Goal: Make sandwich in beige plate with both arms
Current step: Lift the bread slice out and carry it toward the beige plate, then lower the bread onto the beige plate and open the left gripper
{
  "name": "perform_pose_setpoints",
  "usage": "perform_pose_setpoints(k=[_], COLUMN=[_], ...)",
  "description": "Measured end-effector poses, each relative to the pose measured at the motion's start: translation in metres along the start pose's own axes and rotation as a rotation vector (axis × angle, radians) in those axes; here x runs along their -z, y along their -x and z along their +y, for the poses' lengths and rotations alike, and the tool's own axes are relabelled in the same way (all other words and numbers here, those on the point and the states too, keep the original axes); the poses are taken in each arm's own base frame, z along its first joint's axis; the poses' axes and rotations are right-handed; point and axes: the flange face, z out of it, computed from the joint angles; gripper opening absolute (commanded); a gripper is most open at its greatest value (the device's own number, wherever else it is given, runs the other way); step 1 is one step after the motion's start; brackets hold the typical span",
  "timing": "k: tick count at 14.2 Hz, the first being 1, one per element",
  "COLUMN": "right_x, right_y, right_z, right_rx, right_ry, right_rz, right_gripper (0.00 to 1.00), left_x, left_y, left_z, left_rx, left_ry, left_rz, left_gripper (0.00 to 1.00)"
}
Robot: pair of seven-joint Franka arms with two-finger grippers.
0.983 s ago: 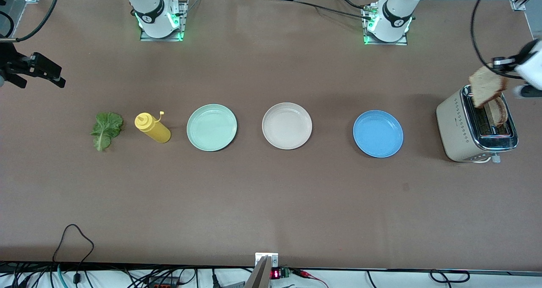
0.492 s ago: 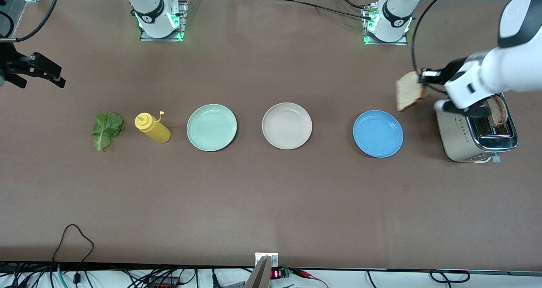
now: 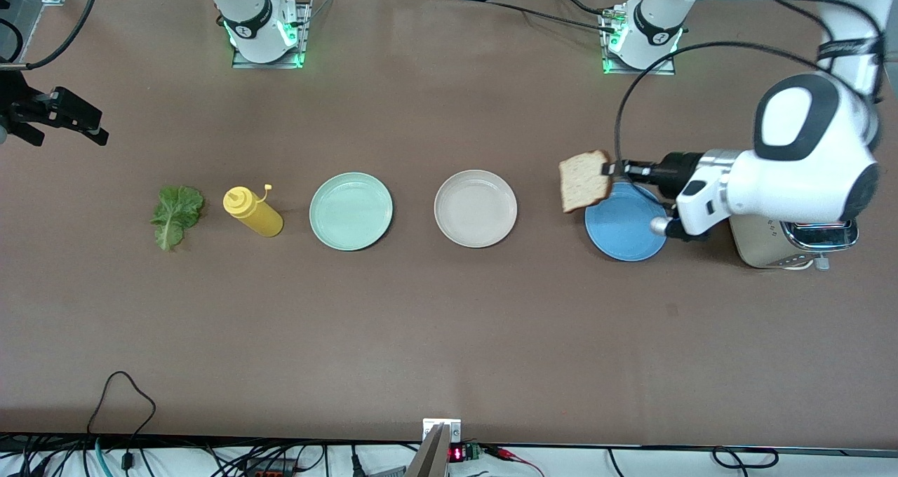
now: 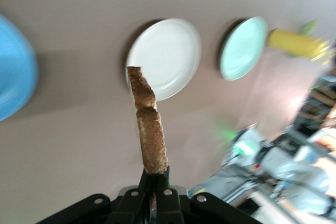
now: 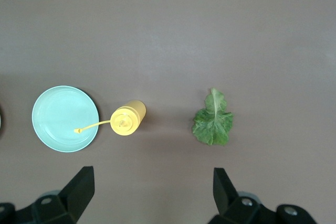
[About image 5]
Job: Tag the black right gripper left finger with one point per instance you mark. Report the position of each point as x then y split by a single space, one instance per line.
73 200

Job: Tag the pale green round plate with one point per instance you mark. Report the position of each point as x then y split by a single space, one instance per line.
60 113

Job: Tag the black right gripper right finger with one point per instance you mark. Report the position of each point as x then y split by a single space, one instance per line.
228 203

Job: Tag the yellow squeeze sauce bottle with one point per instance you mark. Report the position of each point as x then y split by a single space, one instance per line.
126 121

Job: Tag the green lettuce leaf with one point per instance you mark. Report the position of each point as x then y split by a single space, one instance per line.
214 127

